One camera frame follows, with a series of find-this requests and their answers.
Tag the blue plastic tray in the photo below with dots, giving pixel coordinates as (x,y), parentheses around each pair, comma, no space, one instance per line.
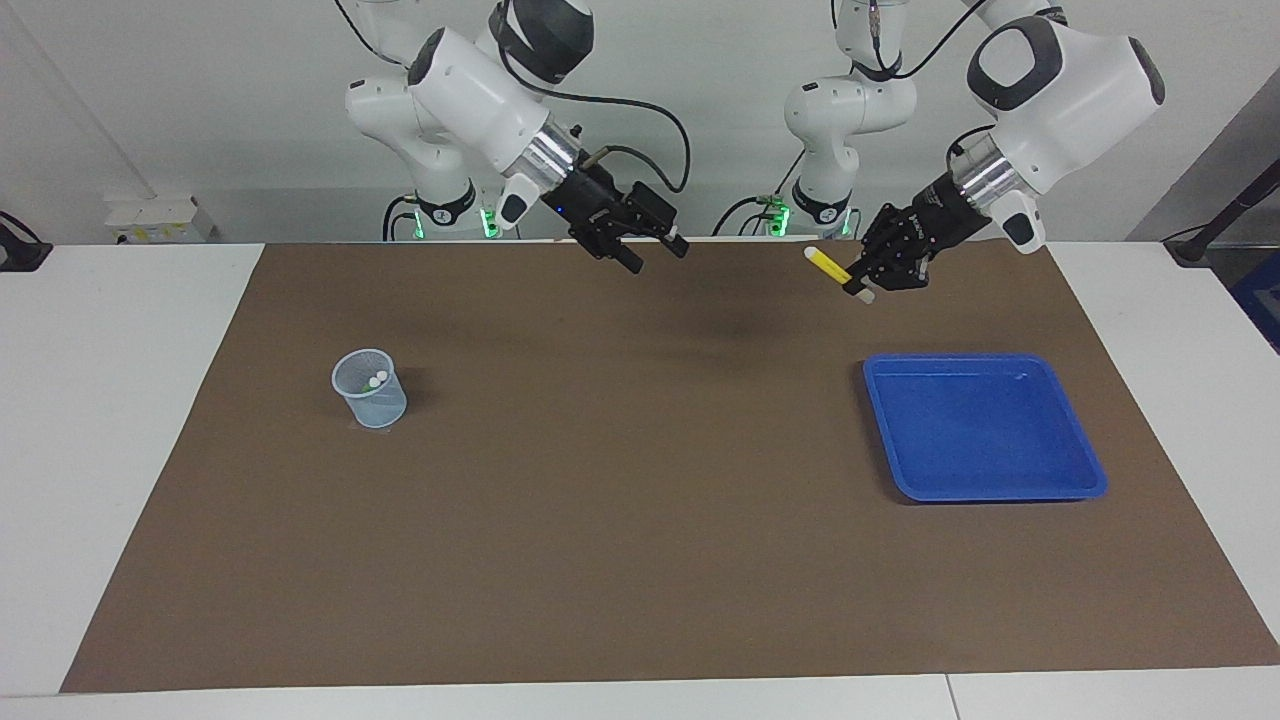
(980,430)

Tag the black stand with pole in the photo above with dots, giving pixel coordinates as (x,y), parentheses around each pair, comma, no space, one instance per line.
(1190,248)

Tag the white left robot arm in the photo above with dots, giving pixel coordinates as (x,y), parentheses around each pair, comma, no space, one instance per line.
(1060,90)

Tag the brown table mat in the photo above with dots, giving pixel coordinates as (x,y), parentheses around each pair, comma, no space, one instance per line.
(640,500)

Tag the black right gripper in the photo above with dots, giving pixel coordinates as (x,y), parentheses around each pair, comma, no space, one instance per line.
(600,210)

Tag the light blue mesh pen cup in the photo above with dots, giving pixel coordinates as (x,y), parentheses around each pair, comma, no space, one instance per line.
(380,412)

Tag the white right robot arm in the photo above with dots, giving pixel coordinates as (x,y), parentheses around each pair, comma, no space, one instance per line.
(470,85)

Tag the black table clamp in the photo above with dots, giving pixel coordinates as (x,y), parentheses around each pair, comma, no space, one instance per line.
(20,255)

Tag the yellow pen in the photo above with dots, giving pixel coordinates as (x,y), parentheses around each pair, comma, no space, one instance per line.
(828,263)

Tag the blue crate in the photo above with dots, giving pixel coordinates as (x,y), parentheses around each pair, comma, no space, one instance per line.
(1262,300)

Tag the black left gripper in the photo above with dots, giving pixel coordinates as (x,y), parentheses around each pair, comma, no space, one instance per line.
(915,240)

